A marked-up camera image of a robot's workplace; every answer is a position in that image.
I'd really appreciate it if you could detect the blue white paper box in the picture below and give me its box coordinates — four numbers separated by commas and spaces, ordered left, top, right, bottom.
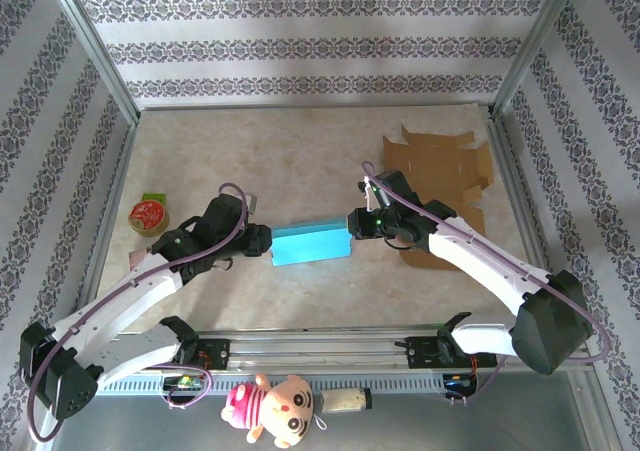
269, 215, 354, 268

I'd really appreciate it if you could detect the pink plastic toy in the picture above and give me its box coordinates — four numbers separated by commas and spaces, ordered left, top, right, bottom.
127, 248, 154, 273

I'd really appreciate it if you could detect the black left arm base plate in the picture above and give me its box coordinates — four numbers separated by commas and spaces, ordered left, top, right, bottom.
192, 338, 232, 372

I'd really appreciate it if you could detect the beige cylinder black cap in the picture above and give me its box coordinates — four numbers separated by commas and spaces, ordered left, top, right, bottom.
319, 387, 374, 415

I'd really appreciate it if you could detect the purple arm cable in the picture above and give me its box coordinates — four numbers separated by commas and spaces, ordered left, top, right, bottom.
360, 160, 613, 406
27, 183, 251, 443

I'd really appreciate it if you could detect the aluminium mounting rail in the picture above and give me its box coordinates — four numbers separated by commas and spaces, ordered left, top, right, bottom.
47, 323, 594, 377

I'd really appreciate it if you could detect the small circuit board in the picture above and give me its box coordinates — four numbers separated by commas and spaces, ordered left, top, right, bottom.
162, 374, 204, 391
443, 373, 479, 390

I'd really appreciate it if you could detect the brown cardboard box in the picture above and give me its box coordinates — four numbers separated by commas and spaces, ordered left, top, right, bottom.
382, 124, 494, 272

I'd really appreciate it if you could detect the grey slotted cable duct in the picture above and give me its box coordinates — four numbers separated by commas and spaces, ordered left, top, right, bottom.
94, 374, 451, 397

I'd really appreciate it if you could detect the aluminium side rail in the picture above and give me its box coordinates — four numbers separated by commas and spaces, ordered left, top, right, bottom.
69, 120, 139, 337
485, 105, 584, 333

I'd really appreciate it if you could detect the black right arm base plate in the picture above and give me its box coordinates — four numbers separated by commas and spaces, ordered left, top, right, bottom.
394, 334, 499, 371

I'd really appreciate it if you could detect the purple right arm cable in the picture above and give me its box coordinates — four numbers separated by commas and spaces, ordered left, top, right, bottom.
360, 160, 613, 406

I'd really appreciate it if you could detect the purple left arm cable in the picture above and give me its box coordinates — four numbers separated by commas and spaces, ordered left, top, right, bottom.
27, 183, 251, 443

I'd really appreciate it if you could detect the red round tin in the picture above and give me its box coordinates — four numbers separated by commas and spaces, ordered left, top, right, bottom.
128, 199, 170, 238

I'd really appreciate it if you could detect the pink plush doll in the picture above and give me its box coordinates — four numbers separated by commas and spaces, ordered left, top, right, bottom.
220, 372, 329, 450

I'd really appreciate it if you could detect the aluminium frame post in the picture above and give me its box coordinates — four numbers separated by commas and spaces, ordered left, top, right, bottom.
491, 0, 592, 118
42, 0, 142, 127

